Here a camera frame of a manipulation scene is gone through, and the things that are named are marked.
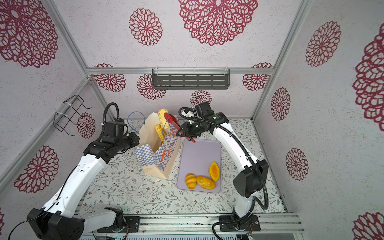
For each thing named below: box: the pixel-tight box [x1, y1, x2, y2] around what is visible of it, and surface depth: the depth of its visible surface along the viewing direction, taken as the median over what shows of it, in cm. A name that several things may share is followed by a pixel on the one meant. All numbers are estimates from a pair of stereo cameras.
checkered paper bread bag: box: [134, 112, 182, 180], surface depth 83 cm
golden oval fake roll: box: [196, 176, 216, 190], surface depth 85 cm
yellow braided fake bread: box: [155, 124, 165, 142], surface depth 94 cm
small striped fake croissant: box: [185, 173, 197, 190], surface depth 87 cm
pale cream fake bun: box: [158, 108, 171, 129], surface depth 82 cm
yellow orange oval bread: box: [209, 162, 220, 182], surface depth 91 cm
